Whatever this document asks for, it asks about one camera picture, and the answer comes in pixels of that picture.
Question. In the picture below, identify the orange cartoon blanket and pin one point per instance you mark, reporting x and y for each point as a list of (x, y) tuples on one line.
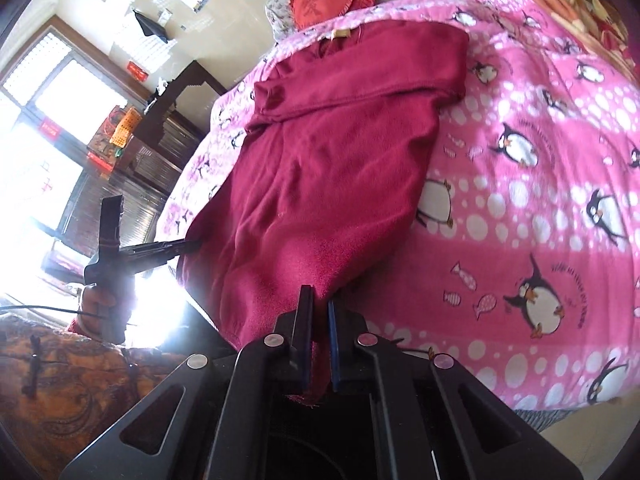
[(599, 29)]

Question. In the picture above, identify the dark red fleece sweater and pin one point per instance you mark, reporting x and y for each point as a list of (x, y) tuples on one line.
[(327, 180)]

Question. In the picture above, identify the orange basket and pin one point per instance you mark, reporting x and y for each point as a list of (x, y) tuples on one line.
[(125, 128)]

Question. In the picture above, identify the dark wooden side table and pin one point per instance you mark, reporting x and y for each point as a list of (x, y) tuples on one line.
[(144, 172)]

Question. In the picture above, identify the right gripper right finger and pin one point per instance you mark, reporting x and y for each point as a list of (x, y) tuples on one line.
[(431, 418)]

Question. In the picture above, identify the dark cloth on wall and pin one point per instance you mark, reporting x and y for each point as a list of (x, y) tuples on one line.
[(151, 28)]

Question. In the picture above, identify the pink penguin quilt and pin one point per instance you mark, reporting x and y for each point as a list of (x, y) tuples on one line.
[(522, 261)]

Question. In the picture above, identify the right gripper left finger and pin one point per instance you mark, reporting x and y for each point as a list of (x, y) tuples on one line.
[(202, 421)]

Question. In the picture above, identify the left hand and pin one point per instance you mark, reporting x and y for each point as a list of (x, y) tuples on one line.
[(95, 303)]

